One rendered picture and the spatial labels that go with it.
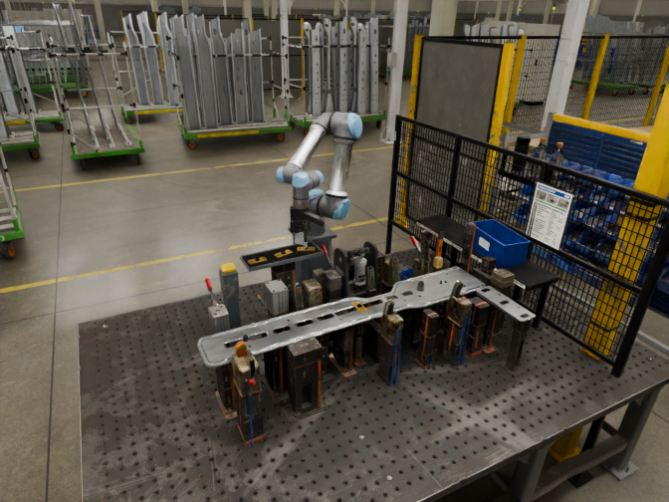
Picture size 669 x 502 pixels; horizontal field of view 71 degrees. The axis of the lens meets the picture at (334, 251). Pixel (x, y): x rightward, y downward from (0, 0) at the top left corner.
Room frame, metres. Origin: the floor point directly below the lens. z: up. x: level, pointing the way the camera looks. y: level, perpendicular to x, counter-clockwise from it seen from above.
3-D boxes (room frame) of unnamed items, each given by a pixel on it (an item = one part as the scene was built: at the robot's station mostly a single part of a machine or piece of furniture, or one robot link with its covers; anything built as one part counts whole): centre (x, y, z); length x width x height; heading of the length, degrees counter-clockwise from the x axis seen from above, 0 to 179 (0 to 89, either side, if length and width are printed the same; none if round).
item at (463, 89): (4.42, -1.05, 1.00); 1.34 x 0.14 x 2.00; 27
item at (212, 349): (1.75, -0.10, 1.00); 1.38 x 0.22 x 0.02; 119
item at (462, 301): (1.78, -0.57, 0.87); 0.12 x 0.09 x 0.35; 29
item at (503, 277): (2.00, -0.83, 0.88); 0.08 x 0.08 x 0.36; 29
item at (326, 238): (2.36, 0.13, 0.90); 0.21 x 0.21 x 0.40; 27
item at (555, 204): (2.16, -1.06, 1.30); 0.23 x 0.02 x 0.31; 29
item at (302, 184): (2.01, 0.16, 1.48); 0.09 x 0.08 x 0.11; 152
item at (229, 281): (1.82, 0.47, 0.92); 0.08 x 0.08 x 0.44; 29
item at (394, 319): (1.64, -0.25, 0.87); 0.12 x 0.09 x 0.35; 29
